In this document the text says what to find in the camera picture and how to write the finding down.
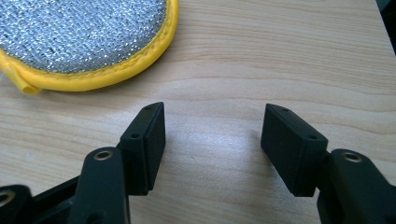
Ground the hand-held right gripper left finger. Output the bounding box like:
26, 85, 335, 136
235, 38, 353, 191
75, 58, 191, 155
117, 101, 167, 197

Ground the silver scouring pad yellow trim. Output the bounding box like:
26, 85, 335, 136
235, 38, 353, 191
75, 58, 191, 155
0, 0, 179, 95

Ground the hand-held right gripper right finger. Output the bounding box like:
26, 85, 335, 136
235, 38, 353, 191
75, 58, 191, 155
260, 103, 330, 198

